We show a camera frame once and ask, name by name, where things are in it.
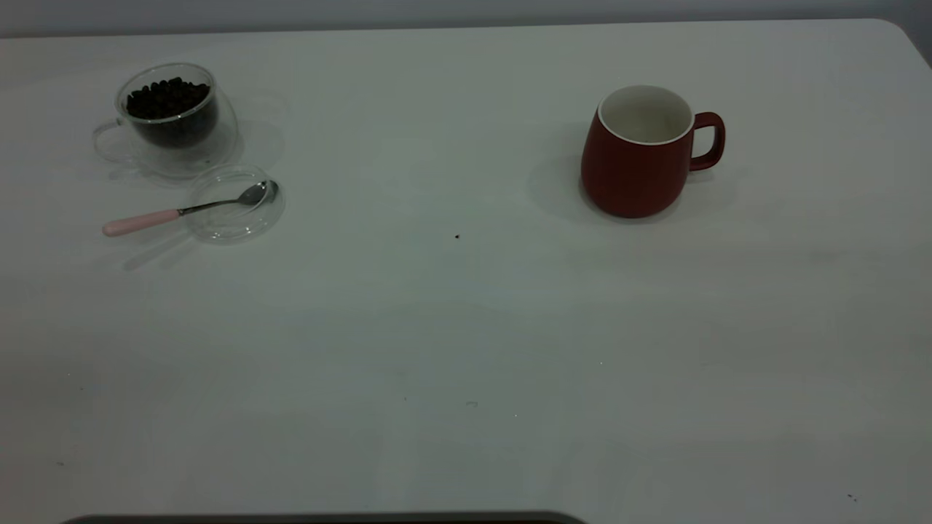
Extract red ceramic mug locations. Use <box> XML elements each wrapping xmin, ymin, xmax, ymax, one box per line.
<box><xmin>580</xmin><ymin>84</ymin><xmax>726</xmax><ymax>219</ymax></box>

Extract pink-handled metal spoon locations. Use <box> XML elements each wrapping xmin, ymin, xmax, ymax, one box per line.
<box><xmin>102</xmin><ymin>180</ymin><xmax>279</xmax><ymax>238</ymax></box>

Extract dark coffee beans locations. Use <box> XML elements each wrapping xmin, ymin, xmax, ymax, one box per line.
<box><xmin>126</xmin><ymin>76</ymin><xmax>219</xmax><ymax>149</ymax></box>

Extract small clear glass dish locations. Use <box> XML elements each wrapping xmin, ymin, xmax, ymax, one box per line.
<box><xmin>186</xmin><ymin>164</ymin><xmax>286</xmax><ymax>245</ymax></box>

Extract clear double-wall glass cup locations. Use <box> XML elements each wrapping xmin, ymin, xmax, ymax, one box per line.
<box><xmin>92</xmin><ymin>62</ymin><xmax>240</xmax><ymax>180</ymax></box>

